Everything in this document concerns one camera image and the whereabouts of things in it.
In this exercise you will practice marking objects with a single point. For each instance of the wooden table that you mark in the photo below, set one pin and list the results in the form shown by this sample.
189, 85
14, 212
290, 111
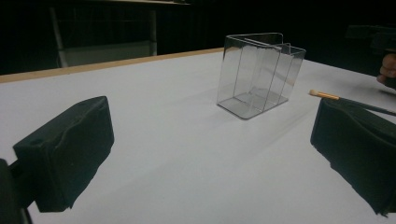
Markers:
93, 66

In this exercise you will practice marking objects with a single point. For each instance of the clear acrylic organizer box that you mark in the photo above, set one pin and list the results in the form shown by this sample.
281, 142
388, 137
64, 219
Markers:
249, 107

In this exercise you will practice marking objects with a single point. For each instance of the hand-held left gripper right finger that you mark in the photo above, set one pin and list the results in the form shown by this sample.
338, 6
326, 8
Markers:
358, 149

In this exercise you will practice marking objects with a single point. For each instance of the white metal table frame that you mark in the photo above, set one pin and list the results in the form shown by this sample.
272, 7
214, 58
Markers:
109, 53

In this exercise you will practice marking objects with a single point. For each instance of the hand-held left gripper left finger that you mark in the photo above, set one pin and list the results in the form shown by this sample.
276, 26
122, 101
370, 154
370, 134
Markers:
71, 149

